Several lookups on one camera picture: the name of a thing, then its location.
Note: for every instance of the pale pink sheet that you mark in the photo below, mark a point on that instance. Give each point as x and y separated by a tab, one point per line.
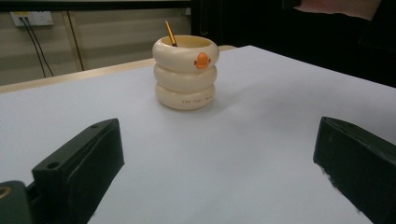
339	7

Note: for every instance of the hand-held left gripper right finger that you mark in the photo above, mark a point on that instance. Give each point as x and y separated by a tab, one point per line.
361	165

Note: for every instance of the white table mat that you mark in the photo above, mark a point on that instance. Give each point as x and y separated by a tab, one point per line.
218	149

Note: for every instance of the white wall socket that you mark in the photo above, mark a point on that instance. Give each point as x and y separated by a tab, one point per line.
40	18

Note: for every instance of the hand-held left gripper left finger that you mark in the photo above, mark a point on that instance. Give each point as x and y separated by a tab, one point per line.
81	168

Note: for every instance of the thin black gold brush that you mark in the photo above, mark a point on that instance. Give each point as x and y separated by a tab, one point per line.
170	32

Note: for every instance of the black curtain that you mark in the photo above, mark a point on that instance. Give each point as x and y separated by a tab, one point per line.
295	40

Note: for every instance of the cream ringed brush holder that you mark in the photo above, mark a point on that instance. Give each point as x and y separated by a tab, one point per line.
183	82

